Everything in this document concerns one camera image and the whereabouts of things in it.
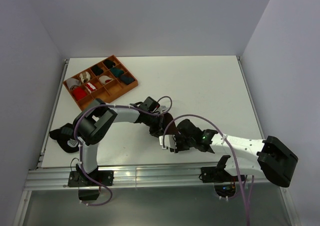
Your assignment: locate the dark teal rolled sock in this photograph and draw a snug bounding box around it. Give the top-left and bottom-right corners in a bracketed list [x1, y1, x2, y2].
[120, 75, 135, 85]

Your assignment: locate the grey white rolled sock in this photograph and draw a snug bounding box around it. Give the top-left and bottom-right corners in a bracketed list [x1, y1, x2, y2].
[65, 78, 81, 91]

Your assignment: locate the white red rolled sock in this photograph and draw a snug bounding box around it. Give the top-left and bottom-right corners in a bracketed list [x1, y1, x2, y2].
[99, 75, 113, 85]

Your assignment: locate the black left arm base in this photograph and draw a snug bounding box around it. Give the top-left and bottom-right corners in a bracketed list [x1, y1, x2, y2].
[68, 170, 115, 201]

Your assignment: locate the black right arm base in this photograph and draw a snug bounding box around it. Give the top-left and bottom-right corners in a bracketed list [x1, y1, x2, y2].
[199, 166, 239, 198]

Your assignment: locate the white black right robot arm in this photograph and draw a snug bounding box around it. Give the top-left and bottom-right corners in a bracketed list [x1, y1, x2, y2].
[160, 119, 299, 188]

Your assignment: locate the beige brown rolled sock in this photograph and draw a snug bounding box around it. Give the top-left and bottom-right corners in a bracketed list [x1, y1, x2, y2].
[79, 71, 91, 84]

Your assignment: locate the black patterned sock pile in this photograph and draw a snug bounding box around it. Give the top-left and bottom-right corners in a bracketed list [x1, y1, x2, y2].
[49, 123, 79, 153]

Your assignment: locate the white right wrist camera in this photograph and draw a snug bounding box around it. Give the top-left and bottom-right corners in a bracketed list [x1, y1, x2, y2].
[158, 135, 177, 150]

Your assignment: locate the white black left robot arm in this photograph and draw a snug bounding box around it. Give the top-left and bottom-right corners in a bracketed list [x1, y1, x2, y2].
[73, 97, 170, 185]

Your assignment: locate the aluminium frame rail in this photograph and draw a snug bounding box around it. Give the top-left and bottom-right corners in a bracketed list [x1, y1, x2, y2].
[23, 162, 287, 190]

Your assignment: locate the red white striped sock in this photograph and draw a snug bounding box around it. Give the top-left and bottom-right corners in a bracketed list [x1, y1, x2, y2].
[85, 83, 97, 93]

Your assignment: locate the orange wooden divider tray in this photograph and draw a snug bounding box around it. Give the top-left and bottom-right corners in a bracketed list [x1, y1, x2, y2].
[63, 55, 139, 110]

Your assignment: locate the teal green rolled sock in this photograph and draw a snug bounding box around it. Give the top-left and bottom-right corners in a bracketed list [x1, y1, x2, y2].
[109, 67, 125, 78]

